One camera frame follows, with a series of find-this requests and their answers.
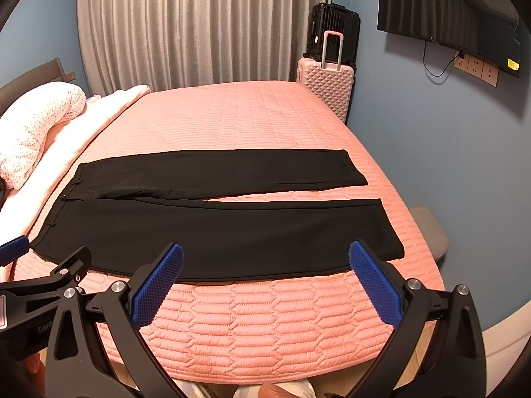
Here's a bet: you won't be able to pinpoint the pink dotted pillow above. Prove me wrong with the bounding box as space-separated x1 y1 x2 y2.
0 82 86 190

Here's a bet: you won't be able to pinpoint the dark bed headboard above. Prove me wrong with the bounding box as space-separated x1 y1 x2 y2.
0 58 76 116

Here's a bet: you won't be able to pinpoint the black hardshell suitcase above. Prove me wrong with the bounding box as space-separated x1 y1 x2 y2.
302 3 361 68

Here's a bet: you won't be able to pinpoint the pink quilted bed cover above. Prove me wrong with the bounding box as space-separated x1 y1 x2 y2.
1 81 444 384

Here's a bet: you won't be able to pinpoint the light pink folded blanket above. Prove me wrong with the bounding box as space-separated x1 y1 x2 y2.
1 85 150 243

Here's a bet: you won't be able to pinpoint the black power cable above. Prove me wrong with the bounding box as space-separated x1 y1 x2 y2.
422 39 462 78

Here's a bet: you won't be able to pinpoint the pink hardshell suitcase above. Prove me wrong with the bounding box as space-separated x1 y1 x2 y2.
296 31 354 123

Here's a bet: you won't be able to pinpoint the grey upholstered stool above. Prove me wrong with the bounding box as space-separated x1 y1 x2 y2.
410 206 450 261

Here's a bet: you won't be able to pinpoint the beige wall socket panel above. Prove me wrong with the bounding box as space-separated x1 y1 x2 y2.
454 52 498 87

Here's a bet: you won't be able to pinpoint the black pants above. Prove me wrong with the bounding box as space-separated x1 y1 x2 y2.
31 149 405 283

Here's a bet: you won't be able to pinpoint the grey pleated curtain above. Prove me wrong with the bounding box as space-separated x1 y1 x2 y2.
77 0 327 95

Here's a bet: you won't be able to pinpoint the wall mounted television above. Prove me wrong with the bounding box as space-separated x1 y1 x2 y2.
377 0 522 77

